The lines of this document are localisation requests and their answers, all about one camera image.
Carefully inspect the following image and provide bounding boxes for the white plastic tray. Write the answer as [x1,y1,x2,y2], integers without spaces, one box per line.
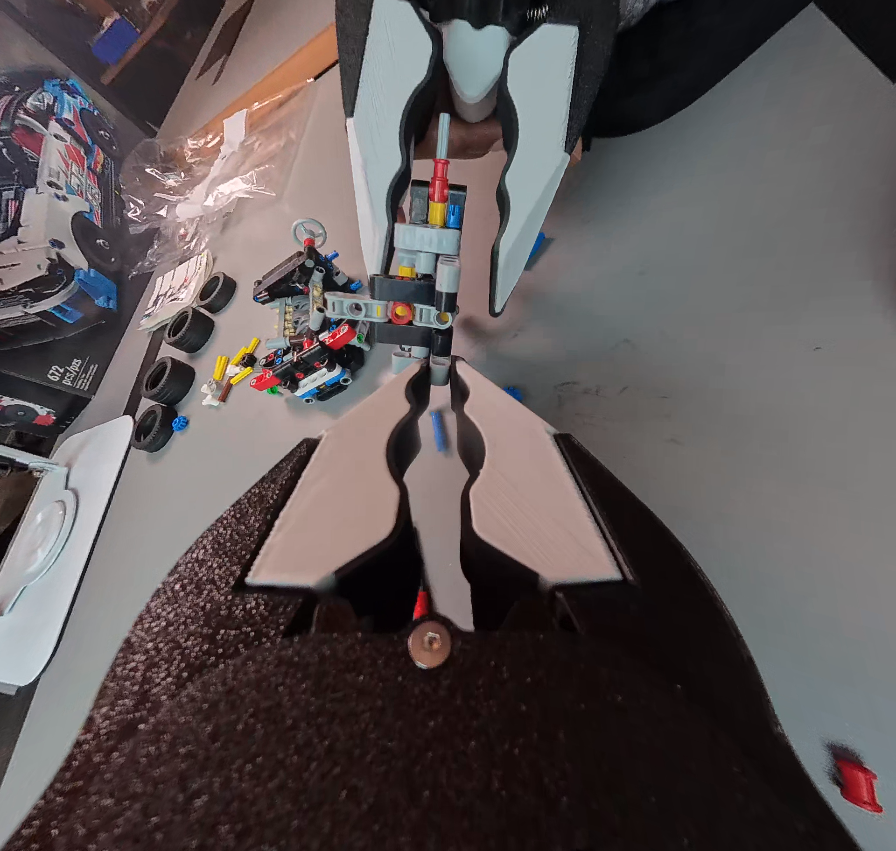
[0,413,135,696]

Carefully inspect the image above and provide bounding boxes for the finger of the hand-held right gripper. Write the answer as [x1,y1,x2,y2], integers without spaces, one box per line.
[345,0,445,286]
[489,23,582,318]

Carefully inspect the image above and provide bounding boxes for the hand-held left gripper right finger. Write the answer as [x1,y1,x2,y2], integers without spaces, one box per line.
[449,356,625,591]

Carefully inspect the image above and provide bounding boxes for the clear plastic bag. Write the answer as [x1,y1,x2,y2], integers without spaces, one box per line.
[120,84,319,279]

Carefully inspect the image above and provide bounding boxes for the toy car set box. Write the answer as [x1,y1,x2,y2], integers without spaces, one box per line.
[0,70,162,456]

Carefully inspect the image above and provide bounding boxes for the grey desk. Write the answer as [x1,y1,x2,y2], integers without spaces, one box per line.
[0,0,896,851]

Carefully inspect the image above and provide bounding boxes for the person's dark trousers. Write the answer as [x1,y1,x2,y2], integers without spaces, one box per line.
[584,0,896,141]

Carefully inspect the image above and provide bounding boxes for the toy brick gear assembly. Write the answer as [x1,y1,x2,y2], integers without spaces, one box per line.
[367,112,471,386]

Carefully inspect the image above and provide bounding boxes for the partly built toy brick car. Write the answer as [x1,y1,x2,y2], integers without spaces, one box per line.
[252,217,372,405]

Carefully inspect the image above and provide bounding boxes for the wooden plank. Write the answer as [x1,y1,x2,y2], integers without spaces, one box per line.
[160,23,340,141]

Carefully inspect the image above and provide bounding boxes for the blue storage bin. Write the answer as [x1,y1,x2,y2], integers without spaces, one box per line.
[91,14,142,62]

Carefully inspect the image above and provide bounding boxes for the red toy bush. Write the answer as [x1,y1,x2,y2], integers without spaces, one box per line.
[833,756,884,816]

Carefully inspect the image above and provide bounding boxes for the sticker sheet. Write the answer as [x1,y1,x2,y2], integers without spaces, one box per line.
[139,250,214,334]

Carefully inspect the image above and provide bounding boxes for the person's right hand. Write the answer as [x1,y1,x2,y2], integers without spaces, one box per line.
[419,114,518,160]

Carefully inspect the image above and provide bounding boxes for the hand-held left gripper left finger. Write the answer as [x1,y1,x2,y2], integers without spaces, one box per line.
[246,359,431,591]

